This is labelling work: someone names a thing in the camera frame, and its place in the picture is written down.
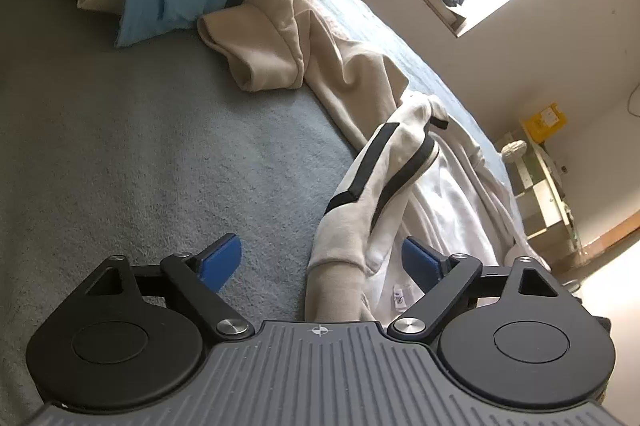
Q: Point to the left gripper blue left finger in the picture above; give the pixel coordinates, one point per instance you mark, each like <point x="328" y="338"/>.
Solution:
<point x="193" y="283"/>

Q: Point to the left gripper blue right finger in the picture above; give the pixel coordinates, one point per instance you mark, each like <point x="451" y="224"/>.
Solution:
<point x="445" y="282"/>

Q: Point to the beige jacket with black trim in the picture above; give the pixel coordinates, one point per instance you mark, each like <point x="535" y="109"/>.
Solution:
<point x="417" y="171"/>

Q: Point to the grey-blue bed blanket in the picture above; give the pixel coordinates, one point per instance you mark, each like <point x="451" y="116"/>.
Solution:
<point x="145" y="152"/>

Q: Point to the carved bedpost finial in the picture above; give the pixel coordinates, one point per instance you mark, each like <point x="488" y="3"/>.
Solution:
<point x="513" y="151"/>

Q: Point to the yellow box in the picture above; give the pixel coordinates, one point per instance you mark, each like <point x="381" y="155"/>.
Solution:
<point x="545" y="123"/>

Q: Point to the cream green bed frame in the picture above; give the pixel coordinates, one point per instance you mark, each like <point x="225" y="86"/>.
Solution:
<point x="537" y="186"/>

